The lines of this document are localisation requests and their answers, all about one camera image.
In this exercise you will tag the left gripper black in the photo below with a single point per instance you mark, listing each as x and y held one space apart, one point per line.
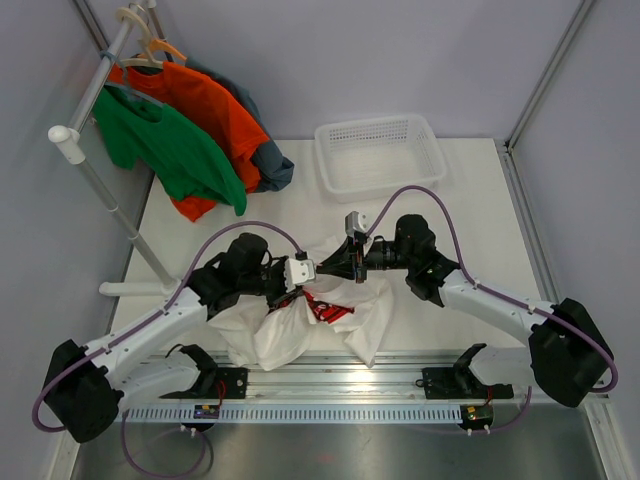
282 294

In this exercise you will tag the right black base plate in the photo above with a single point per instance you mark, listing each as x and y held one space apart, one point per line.
449 383

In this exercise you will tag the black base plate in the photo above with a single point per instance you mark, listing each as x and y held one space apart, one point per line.
449 383
230 383

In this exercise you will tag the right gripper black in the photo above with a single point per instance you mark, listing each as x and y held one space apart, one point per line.
349 262

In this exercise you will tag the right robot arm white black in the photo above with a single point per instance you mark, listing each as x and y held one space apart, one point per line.
561 349

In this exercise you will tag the green t shirt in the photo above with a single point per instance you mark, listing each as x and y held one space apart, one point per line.
193 170

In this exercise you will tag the orange hanger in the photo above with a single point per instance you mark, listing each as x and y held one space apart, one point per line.
158 45

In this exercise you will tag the blue hanger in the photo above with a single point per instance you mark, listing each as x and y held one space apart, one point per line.
125 85

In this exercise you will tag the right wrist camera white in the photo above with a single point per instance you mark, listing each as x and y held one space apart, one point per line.
355 224

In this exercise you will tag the aluminium mounting rail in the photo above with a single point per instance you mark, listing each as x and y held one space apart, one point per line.
331 378

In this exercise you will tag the white slotted cable duct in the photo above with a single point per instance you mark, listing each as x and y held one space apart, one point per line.
241 413

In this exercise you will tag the beige hanger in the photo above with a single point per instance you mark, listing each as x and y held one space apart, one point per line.
136 20

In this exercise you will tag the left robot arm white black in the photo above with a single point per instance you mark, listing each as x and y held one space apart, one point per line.
88 386

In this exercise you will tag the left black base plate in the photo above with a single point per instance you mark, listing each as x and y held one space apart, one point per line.
230 383

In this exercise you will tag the white plastic basket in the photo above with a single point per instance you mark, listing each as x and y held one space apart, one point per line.
372 158

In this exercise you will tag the white t shirt red print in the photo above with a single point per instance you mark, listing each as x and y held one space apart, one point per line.
356 314

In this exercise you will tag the blue grey t shirt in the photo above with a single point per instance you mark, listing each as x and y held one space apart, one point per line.
276 170

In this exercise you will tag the orange t shirt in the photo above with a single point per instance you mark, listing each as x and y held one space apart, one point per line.
210 107

